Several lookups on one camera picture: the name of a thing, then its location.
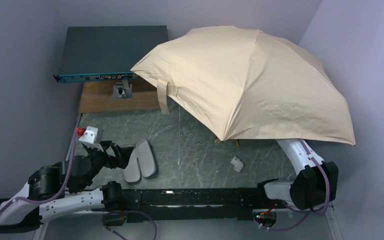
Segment beige umbrella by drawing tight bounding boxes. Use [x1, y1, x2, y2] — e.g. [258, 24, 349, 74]
[131, 25, 356, 146]

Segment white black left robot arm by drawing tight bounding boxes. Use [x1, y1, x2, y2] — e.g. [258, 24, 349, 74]
[0, 140, 135, 234]

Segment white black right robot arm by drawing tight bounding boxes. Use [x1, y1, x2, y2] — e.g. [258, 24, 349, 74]
[257, 139, 339, 215]

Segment wooden board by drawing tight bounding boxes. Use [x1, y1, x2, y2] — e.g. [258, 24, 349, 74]
[78, 78, 160, 114]

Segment white plastic pipe fitting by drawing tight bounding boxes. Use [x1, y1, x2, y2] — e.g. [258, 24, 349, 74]
[230, 156, 244, 173]

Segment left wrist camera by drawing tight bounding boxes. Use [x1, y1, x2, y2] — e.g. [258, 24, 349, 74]
[75, 126, 104, 152]

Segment grey metal stand bracket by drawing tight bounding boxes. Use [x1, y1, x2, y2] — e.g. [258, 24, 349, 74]
[112, 79, 133, 100]

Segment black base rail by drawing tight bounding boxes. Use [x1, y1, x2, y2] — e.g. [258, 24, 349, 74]
[90, 188, 289, 223]

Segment yellow handled pliers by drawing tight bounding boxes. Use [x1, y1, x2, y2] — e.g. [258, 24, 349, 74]
[214, 137, 240, 147]

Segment grey network switch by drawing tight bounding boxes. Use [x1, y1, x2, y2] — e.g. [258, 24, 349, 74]
[53, 25, 169, 83]

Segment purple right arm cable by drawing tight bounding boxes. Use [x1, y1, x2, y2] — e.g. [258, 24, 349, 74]
[283, 139, 331, 232]

